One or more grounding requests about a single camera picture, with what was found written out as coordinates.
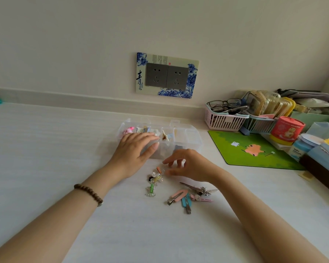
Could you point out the person's left hand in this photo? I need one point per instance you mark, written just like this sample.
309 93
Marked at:
128 153

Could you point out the person's right hand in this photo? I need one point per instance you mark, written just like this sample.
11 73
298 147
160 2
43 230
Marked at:
194 167

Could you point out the person's right thumb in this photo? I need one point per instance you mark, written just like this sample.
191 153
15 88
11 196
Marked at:
175 172

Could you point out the person's left thumb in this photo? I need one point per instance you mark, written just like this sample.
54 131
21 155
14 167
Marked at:
150 151

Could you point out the clear plastic organizer box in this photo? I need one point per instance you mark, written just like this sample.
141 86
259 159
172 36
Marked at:
181 139

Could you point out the person's right forearm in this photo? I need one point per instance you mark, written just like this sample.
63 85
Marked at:
263 221

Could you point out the person's left forearm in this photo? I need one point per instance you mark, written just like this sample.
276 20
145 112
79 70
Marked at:
63 216

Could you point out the clear yellow bow hair clip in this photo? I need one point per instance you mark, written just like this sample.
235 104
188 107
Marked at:
157 178

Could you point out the pink duckbill hair clip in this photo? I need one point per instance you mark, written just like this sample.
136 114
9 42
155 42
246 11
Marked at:
178 195

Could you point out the silver metal hair clip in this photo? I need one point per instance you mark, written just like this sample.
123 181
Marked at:
194 188

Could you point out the pink hair ornament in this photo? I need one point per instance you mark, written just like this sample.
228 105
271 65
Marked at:
129 130

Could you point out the green clear bow hair clip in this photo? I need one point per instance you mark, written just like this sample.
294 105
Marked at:
150 190

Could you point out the blue duckbill hair clip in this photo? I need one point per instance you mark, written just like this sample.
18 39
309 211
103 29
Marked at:
186 205

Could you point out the slim pink ornament hair clip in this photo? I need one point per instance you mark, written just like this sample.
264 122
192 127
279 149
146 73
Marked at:
203 200

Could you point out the pink plastic basket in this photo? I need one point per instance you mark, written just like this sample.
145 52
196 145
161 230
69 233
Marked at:
222 121

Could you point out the green cartoon mouse pad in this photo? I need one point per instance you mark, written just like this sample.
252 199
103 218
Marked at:
249 156

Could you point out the teal plastic basket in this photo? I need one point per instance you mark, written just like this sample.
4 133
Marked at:
259 124

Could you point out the row of clear yellow-lid containers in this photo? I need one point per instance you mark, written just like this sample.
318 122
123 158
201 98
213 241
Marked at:
268 105

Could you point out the red round canister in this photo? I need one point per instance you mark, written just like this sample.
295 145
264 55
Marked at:
286 131

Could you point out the white blue bottle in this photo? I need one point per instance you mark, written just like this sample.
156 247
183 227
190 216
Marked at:
298 150

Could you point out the yellow sticky note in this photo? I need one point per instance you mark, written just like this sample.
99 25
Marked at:
305 176

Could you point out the dark brown box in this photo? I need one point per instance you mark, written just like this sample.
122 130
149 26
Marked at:
318 172

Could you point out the light blue tissue box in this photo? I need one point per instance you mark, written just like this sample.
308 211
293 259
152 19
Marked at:
325 158

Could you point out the light green box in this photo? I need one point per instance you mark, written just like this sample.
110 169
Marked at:
318 117

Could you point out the pile of papers and packets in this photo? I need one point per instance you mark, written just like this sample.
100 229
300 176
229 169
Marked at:
312 98

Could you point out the blue white patterned socket frame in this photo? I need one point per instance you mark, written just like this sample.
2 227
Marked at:
167 93

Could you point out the grey wall socket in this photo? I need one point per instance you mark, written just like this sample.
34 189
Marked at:
178 76
156 75

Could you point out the black frame eyeglasses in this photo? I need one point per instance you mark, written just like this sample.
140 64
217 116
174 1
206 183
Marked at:
224 104

